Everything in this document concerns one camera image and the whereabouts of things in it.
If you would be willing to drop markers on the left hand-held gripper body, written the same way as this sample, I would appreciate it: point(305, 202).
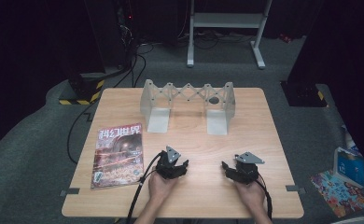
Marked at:
point(171, 154)

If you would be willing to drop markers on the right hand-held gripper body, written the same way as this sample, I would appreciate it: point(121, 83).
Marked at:
point(248, 158)

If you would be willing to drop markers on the white expandable book rack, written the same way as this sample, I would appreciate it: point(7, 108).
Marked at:
point(188, 104)

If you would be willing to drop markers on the red magazine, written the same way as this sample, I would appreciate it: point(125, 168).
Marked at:
point(118, 155)

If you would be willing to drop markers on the person's left hand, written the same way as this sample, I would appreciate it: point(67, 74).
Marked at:
point(160, 188)

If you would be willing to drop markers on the person's right hand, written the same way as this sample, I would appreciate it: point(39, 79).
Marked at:
point(251, 194)

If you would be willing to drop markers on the grey tape piece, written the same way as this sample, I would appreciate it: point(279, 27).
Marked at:
point(294, 188)
point(69, 191)

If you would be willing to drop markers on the black box yellow corner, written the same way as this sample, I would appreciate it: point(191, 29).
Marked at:
point(304, 95)

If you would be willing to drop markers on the colourful picture book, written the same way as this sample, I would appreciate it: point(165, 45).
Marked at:
point(342, 196)

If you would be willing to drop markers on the blue box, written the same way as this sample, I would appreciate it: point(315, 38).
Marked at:
point(351, 168)

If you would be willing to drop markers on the white bottle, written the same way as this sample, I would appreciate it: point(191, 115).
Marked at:
point(351, 141)

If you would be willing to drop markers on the black yellow striped box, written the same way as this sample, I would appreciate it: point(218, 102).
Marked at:
point(83, 88)

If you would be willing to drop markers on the white flat item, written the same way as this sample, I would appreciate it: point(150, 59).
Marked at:
point(349, 221)

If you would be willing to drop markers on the small red item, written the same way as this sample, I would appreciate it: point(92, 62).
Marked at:
point(285, 38)

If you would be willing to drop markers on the dark equipment tower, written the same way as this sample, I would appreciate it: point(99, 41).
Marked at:
point(125, 31)

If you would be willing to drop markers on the white metal stand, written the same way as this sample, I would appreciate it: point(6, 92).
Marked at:
point(226, 20)

